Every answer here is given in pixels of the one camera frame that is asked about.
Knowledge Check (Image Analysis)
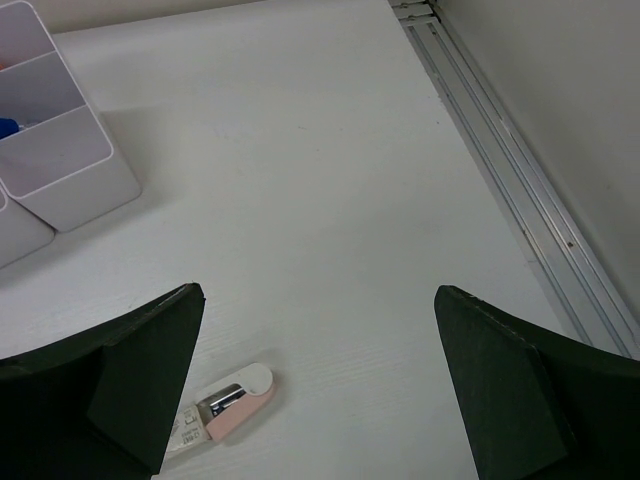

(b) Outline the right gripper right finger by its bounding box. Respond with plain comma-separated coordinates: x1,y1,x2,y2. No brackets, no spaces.
434,285,639,479

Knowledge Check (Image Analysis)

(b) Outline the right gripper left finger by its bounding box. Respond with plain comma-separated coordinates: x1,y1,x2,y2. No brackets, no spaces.
1,283,205,479

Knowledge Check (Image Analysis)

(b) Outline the pink white correction tape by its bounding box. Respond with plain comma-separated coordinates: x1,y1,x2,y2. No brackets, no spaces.
195,363,276,443

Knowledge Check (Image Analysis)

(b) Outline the clear blue spray bottle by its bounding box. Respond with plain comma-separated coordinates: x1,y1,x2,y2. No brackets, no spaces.
0,117,21,140

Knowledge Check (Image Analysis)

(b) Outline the white boxed eraser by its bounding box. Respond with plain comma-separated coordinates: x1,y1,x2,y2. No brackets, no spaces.
164,404,210,460

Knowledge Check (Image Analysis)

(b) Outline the aluminium right rail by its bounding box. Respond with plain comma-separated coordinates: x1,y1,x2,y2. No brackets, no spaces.
391,1,639,359

